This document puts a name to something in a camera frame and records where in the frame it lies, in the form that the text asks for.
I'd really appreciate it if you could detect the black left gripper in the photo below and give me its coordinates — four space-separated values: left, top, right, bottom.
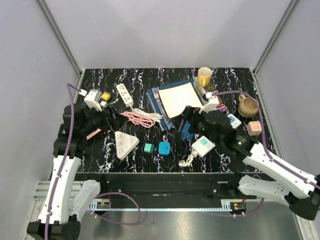
80 103 129 136

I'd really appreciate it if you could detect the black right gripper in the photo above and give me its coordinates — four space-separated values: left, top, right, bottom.
170 105 222 147

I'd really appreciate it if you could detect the pink power strip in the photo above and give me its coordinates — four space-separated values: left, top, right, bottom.
86 128 101 140

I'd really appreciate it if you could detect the small white cube adapter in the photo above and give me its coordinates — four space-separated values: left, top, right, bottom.
100 101 108 108

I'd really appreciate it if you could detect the white multicolour power strip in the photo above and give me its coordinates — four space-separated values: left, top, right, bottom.
191 113 242 158

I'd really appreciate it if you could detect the yellow plug adapter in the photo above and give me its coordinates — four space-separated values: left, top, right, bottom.
101 92 111 102

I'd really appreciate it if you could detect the dark blue cube adapter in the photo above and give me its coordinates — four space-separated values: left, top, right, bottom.
180 121 194 141

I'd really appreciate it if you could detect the pink deer cube adapter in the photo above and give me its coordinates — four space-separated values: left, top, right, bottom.
246 121 262 136

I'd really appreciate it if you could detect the white triangular power strip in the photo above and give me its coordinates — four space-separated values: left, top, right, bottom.
115 131 140 160

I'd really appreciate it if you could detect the white power strip yellow plug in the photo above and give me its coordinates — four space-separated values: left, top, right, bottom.
116 83 134 107

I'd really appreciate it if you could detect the light blue plug adapter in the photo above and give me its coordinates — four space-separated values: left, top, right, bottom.
158 141 171 156

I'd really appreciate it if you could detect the teal small plug adapter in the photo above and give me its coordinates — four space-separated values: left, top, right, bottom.
143 143 155 154

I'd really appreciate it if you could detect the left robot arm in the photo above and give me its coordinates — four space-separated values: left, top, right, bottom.
26 89 127 240

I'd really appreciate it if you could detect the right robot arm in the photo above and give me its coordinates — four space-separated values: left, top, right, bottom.
171 92 320 221

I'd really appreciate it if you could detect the beige ceramic mug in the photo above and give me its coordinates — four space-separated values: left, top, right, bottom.
238 94 259 118

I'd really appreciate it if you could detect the patterned colourful coaster cloth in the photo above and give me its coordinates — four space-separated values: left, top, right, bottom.
193 77 229 113

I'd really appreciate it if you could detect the white square plate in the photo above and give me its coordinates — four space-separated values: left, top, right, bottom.
158 82 203 119

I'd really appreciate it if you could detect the dark blue placemat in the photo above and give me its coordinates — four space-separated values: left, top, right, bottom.
146 77 197 131

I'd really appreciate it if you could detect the yellow mug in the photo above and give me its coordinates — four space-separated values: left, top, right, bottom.
197 67 213 88

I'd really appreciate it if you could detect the silver fork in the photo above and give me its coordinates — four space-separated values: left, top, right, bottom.
153 91 161 103

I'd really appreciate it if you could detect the white knotted cord with plug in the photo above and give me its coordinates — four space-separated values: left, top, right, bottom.
178 151 200 168

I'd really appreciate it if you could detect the pink coiled cable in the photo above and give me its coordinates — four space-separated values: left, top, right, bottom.
119 111 157 129

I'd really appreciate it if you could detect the white coiled cable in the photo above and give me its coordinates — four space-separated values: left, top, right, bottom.
129 107 163 125

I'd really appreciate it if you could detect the black mounting base rail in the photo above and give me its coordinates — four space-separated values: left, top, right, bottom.
75 172 244 199

